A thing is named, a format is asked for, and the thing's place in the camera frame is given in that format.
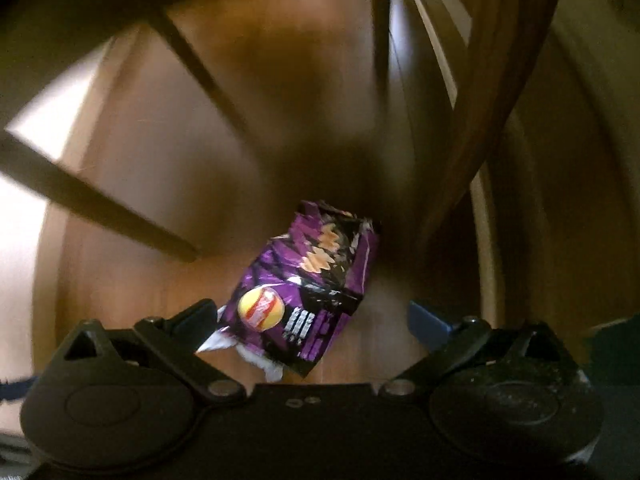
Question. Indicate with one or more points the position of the dark green bag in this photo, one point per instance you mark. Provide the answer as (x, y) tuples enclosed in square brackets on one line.
[(617, 360)]

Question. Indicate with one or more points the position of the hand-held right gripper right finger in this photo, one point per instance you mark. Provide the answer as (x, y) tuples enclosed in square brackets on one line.
[(425, 321)]

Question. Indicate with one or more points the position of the purple snack bag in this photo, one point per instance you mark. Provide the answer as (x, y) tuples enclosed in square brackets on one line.
[(310, 270)]

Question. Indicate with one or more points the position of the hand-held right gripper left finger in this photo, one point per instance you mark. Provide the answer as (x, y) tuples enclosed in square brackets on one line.
[(197, 315)]

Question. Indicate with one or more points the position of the dark wooden chair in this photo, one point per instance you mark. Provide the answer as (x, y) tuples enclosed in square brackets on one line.
[(100, 210)]

